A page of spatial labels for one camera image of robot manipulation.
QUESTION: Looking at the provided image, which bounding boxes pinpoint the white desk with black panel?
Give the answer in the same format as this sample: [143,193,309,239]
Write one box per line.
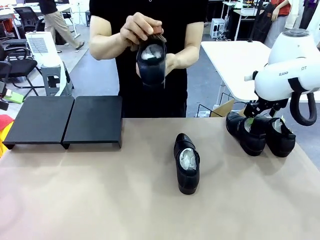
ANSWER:
[221,1,266,42]

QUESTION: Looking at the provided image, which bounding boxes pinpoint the white paper roll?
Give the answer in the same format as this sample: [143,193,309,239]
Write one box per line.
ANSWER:
[41,56,63,69]

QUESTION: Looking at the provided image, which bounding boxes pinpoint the white office desk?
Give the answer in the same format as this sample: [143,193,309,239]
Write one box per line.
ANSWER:
[0,3,81,38]

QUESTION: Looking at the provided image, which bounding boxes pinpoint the person's right hand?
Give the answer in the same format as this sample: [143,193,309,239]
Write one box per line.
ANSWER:
[119,11,164,48]

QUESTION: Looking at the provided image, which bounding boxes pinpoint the white air purifier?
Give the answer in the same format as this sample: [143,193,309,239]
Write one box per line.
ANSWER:
[24,31,63,68]

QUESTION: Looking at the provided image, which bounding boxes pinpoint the brown cardboard box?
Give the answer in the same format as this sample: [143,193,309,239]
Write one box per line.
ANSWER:
[211,98,251,118]

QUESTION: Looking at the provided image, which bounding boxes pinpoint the person's left bare forearm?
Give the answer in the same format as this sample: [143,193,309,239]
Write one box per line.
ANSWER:
[166,21,205,70]

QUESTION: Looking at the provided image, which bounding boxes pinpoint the yellow cloth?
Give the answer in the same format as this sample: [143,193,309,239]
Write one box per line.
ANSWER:
[0,122,13,161]

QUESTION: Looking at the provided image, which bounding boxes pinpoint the brown wooden shoe brush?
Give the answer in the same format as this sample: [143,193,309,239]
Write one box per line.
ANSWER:
[138,24,168,46]

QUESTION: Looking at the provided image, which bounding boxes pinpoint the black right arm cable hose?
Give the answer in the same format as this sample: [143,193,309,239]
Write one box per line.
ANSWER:
[289,91,318,127]

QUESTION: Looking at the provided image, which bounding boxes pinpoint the black metal shoe stand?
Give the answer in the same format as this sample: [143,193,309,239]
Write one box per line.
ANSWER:
[61,95,123,150]
[2,96,75,150]

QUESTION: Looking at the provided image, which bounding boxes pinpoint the black velcro strap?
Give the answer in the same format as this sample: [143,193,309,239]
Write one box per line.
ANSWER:
[287,77,307,95]

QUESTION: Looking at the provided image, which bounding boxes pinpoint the grey plastic step stool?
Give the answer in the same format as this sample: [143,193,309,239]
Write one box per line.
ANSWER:
[40,62,75,97]

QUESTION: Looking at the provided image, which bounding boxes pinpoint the black cantilever office chair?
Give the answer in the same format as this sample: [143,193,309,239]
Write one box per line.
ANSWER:
[0,46,45,97]

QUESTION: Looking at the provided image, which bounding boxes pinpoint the green flat object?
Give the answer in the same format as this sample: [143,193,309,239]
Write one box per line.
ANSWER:
[4,91,26,103]

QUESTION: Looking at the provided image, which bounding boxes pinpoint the white cylindrical wrist attachment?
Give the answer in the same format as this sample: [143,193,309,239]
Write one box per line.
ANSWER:
[244,71,259,82]

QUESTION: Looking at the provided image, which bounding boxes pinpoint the walking person khaki trousers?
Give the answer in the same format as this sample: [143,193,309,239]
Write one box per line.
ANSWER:
[37,0,86,53]

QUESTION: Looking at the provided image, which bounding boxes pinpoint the white computer case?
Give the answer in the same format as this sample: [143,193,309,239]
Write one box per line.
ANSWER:
[209,17,227,40]

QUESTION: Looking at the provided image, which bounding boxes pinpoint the person's black shirt torso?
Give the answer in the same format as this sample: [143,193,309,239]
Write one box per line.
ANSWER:
[88,0,210,118]

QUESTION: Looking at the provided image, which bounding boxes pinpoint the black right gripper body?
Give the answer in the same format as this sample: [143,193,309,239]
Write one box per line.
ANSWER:
[257,97,288,110]

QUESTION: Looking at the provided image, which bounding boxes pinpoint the black wire rack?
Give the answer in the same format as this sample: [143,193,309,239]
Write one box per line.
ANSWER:
[197,92,236,118]

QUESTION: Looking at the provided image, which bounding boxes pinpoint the red cloth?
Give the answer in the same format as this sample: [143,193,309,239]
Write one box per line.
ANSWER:
[0,114,16,131]

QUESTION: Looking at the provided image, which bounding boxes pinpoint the cream hanging garment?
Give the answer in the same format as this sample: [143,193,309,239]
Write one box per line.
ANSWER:
[284,0,301,30]

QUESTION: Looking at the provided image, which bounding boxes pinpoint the black mesh office chair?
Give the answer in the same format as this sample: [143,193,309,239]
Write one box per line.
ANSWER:
[13,6,45,33]

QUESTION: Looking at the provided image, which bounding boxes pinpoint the large white table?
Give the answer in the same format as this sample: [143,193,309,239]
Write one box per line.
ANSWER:
[200,40,320,106]

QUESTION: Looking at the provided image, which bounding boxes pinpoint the black padded chair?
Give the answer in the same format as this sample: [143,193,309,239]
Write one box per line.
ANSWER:
[0,37,28,51]

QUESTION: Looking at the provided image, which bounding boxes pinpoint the person's right bare forearm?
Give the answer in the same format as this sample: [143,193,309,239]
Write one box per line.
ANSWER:
[88,14,133,61]

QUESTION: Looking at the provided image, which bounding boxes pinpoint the black leather shoe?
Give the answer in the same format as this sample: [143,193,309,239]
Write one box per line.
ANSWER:
[173,132,201,195]
[136,41,168,88]
[225,111,267,157]
[254,114,297,158]

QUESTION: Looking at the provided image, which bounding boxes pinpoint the person's left hand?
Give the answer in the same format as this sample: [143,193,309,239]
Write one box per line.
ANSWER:
[164,53,179,76]

